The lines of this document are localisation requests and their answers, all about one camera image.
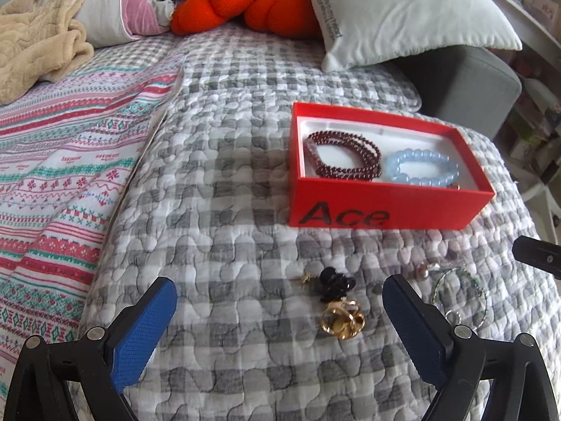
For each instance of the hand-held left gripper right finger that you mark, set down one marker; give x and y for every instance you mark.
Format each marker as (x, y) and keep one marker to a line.
(416, 337)

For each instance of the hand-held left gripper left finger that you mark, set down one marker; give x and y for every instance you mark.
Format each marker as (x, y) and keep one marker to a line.
(138, 344)

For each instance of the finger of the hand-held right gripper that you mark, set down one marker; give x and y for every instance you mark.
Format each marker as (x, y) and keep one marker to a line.
(537, 256)

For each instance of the thin green bangle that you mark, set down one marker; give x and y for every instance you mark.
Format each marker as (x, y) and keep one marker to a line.
(460, 296)

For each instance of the red cardboard box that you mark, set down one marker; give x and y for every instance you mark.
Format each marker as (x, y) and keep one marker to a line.
(377, 171)

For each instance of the grey checked quilt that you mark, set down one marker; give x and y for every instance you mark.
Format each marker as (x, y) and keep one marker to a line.
(285, 250)

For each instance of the white shelf unit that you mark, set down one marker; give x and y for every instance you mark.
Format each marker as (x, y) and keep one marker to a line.
(532, 74)

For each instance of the grey upholstered stool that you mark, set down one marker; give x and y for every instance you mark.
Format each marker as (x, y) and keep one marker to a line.
(464, 87)

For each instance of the striped patterned bedsheet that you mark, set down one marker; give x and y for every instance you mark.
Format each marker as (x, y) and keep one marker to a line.
(65, 175)

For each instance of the white deer print pillow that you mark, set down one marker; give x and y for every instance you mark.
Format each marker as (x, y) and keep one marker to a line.
(403, 8)

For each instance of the beige fleece blanket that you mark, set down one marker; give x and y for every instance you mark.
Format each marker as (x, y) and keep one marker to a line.
(39, 39)

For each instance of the pink and grey pillow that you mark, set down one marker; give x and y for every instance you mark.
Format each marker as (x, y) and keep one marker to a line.
(118, 4)

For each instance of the orange plush cushion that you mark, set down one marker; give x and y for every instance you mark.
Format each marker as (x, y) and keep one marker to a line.
(245, 2)

